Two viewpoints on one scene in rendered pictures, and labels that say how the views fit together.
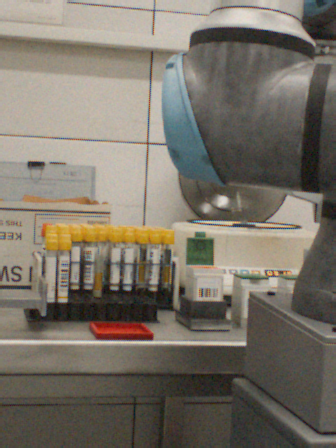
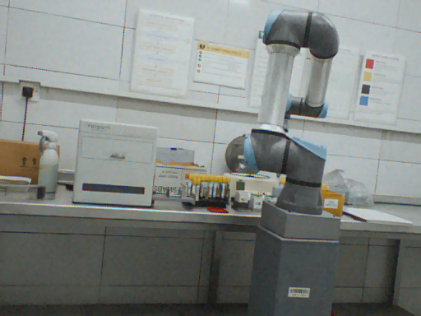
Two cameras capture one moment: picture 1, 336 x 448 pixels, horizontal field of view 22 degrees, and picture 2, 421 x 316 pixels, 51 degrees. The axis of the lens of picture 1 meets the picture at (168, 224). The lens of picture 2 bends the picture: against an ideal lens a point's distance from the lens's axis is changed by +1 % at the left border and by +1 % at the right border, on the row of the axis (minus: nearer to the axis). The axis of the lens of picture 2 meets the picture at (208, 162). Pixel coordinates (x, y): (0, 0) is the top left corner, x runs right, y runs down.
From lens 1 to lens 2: 69 cm
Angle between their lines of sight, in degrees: 4
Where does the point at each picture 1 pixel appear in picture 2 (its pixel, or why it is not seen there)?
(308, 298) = (281, 203)
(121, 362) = (219, 220)
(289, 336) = (275, 213)
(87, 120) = (192, 133)
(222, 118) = (261, 154)
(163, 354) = (231, 218)
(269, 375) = (269, 224)
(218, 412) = (233, 243)
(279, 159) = (275, 165)
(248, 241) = (252, 182)
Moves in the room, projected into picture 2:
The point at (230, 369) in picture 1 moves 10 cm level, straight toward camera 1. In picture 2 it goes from (251, 224) to (253, 229)
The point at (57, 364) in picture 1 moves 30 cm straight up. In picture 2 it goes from (200, 220) to (208, 139)
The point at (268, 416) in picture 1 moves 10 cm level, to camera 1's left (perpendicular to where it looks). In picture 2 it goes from (269, 234) to (238, 231)
